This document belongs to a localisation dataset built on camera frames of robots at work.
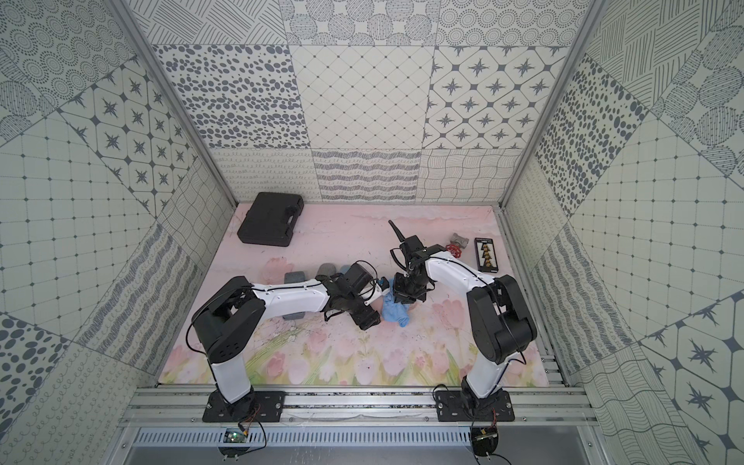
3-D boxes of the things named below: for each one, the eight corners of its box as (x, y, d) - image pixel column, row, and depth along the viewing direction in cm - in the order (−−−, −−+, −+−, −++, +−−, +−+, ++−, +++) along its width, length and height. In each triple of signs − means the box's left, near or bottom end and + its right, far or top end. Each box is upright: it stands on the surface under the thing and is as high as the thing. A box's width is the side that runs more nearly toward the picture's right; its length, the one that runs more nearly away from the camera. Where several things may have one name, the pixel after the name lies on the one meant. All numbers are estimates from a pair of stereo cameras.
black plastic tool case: (241, 243, 110) (235, 233, 106) (263, 201, 125) (259, 190, 120) (288, 247, 109) (284, 237, 104) (305, 204, 124) (302, 194, 119)
